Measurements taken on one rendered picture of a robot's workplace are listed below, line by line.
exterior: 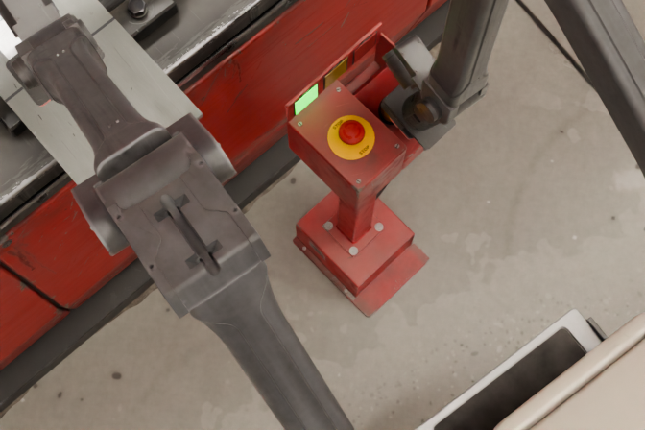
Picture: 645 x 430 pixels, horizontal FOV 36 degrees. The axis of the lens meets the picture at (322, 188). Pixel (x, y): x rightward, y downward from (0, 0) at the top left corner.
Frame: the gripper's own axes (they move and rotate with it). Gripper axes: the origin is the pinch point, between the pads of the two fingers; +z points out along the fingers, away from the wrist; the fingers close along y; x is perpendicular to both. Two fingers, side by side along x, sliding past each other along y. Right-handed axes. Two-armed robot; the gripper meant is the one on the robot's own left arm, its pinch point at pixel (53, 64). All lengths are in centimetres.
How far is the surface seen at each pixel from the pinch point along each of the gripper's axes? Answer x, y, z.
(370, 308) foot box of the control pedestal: 81, -25, 72
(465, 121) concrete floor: 65, -73, 82
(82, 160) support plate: 11.7, 5.1, -4.0
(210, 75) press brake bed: 15.2, -19.4, 20.9
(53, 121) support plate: 5.7, 4.6, -1.0
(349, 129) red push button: 33.1, -28.6, 6.8
